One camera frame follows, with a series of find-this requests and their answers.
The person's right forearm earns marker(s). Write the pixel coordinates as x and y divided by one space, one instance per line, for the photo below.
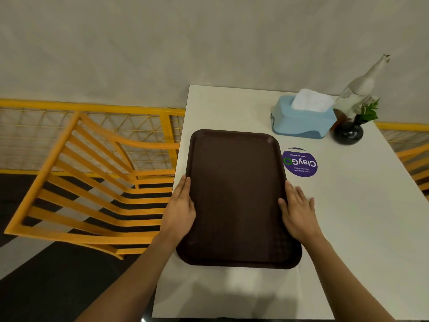
345 285

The white tissue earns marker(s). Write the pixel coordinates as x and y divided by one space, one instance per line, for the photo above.
311 100

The person's left hand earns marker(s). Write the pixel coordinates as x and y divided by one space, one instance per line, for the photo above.
177 214

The small brown holder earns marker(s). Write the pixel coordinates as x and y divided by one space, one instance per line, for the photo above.
339 117

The green plant sprig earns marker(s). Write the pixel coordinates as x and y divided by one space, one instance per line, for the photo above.
369 112

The purple round sticker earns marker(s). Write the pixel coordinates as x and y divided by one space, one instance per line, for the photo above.
300 163

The dark brown plastic tray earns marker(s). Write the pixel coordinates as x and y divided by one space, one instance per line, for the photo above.
236 194

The person's right middle finger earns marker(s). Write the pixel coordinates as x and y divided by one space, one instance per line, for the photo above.
299 196

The person's right thumb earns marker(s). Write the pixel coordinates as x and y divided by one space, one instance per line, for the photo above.
282 207

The person's left forearm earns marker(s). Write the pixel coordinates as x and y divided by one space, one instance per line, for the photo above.
134 285

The yellow metal mesh railing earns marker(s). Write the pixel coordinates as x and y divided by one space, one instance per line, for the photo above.
402 126
100 107

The blue tissue box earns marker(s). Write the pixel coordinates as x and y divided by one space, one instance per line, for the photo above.
298 125

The black round vase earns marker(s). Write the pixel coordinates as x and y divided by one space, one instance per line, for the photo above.
348 134

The person's right hand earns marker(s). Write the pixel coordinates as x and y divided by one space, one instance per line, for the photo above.
300 217

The person's right little finger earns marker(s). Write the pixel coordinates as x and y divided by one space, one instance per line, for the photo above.
312 204

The white glass bottle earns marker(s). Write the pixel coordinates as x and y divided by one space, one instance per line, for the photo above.
360 87

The orange slatted chair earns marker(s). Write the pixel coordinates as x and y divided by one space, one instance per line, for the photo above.
57 170
415 160

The person's left fingers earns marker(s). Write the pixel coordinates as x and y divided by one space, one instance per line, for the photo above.
182 191

